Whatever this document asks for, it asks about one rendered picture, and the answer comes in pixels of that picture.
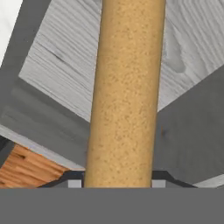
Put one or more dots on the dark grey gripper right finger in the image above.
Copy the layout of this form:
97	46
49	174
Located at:
163	179

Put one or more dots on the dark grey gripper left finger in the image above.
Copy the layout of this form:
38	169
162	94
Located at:
70	179

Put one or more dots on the grey wooden open drawer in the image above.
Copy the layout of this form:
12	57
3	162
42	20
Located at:
58	73

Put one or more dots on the tan wooden rolling pin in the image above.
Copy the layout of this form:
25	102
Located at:
125	96

